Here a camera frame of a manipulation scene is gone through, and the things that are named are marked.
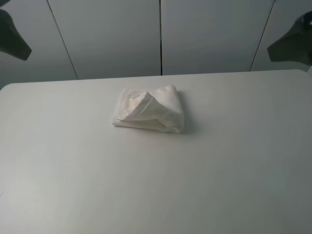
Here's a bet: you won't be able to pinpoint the white towel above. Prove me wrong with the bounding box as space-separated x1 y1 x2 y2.
112 85 184 133

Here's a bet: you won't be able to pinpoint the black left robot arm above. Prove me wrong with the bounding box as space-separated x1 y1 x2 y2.
0 10 32 60

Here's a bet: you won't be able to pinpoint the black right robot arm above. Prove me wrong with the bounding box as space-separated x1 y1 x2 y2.
267 11 312 66

